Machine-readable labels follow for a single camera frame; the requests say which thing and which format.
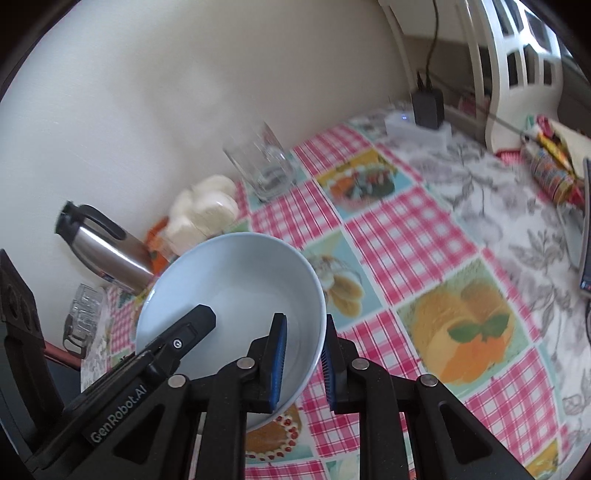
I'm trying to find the colourful patterned roll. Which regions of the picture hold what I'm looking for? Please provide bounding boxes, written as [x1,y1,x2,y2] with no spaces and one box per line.
[521,142,584,208]

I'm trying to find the black cable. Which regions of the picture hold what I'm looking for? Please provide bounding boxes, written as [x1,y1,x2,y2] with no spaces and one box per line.
[423,0,440,89]

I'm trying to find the glass teapot with black handle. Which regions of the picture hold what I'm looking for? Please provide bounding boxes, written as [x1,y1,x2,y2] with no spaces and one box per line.
[62,284,106,360]

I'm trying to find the clear glass mug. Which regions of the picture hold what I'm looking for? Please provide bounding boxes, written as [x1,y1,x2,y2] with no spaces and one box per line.
[222,121,296,202]

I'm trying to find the black plug charger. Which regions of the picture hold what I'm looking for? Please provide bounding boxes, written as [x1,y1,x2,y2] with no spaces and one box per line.
[412,72,445,130]

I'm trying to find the black smartphone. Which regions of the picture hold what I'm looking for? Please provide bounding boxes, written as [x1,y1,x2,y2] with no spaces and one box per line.
[579,158,591,298]

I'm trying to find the stainless steel thermos jug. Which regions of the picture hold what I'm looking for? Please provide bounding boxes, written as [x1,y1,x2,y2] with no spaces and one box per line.
[55,201,153,295]

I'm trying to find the orange snack packet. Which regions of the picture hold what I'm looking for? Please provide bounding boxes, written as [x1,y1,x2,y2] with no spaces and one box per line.
[144,216,177,276]

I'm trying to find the bag of white steamed buns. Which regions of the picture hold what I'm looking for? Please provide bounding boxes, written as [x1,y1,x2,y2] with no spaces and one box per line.
[164,175,239,256]

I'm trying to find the white chair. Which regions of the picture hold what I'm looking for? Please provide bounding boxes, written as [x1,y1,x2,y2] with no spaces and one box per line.
[380,1,563,152]

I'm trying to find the pink plaid fruit tablecloth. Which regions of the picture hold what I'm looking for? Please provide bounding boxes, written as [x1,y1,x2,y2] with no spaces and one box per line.
[105,121,574,480]

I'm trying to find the white bowl with flower print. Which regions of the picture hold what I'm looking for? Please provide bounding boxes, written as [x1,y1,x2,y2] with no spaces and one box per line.
[135,232,327,414]

